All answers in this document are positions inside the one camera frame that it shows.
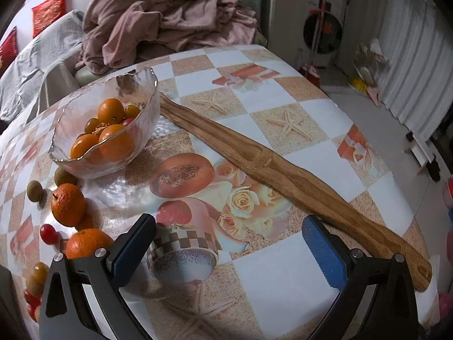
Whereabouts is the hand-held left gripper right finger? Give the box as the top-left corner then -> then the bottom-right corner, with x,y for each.
302,214 -> 427,340

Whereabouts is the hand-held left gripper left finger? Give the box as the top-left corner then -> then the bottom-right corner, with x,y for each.
39,213 -> 157,340

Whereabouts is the wrinkled orange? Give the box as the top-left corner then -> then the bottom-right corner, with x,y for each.
51,183 -> 86,227

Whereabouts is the long wooden tray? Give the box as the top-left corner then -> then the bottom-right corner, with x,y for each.
159,92 -> 433,293

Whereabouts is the clear glass bowl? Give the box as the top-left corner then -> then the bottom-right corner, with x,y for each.
48,67 -> 160,179

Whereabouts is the red bag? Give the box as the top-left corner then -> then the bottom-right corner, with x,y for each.
300,63 -> 321,89

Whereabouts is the pile of bags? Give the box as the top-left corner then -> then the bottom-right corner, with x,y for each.
350,41 -> 390,94

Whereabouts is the white curtain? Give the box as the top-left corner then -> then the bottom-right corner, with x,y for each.
375,0 -> 453,143

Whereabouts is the grey striped cloth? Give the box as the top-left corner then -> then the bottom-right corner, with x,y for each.
0,10 -> 86,121

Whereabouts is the red cushion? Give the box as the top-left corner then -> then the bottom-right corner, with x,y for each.
0,27 -> 18,73
32,0 -> 69,39

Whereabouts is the pink blanket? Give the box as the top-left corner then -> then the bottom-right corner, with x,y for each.
75,0 -> 259,76

